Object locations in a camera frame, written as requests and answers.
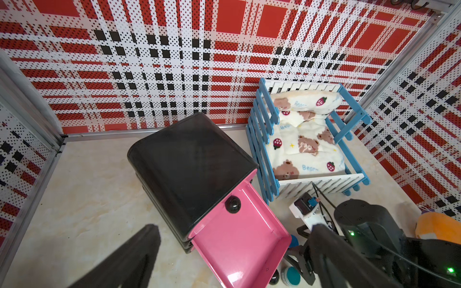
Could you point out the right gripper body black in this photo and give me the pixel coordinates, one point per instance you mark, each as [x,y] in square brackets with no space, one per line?
[299,257]

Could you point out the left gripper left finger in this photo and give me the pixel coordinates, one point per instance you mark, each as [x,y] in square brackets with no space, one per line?
[130,266]

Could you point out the blue paint can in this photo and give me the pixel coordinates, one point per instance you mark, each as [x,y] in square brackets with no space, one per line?
[294,242]

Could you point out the orange plush whale toy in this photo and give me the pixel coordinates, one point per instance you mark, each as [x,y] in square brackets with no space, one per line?
[438,226]

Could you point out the pink drawer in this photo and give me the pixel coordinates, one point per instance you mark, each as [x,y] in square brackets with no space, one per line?
[241,239]

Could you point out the blue white doll bed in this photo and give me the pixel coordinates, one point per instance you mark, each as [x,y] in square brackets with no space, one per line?
[264,115]

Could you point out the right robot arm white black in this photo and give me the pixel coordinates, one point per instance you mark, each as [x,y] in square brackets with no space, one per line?
[374,252]

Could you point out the teal paint can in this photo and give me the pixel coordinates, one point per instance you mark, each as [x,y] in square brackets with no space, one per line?
[290,276]

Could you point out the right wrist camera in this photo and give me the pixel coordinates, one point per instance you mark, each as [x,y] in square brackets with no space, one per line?
[307,209]

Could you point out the black pink drawer cabinet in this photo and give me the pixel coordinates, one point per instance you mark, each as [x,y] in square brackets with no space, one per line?
[188,168]

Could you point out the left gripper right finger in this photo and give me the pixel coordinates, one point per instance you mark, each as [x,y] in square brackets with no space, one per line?
[338,265]

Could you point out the bear print blanket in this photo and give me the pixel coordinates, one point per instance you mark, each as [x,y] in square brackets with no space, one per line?
[302,145]

